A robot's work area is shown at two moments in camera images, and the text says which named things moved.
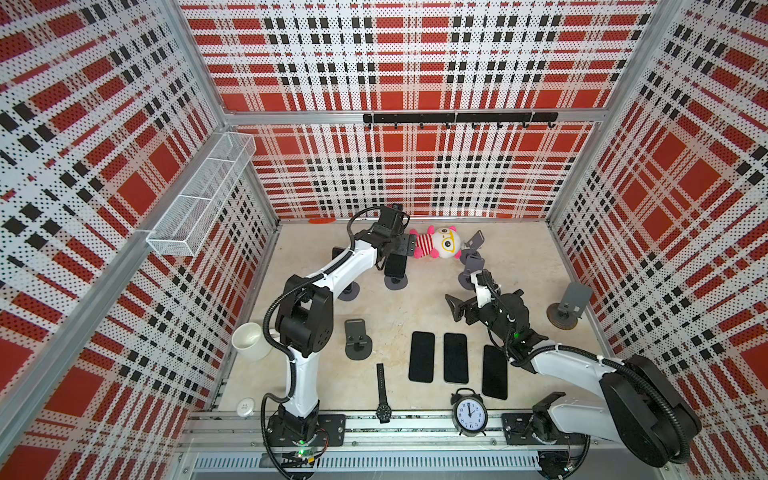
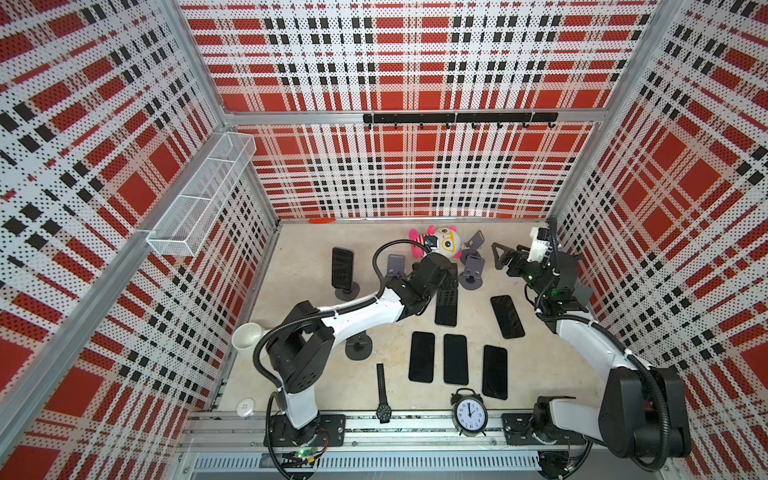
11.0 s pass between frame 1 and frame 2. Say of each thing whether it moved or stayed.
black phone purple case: stayed
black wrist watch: stayed
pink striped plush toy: stayed
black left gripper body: moved
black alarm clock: stayed
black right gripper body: moved
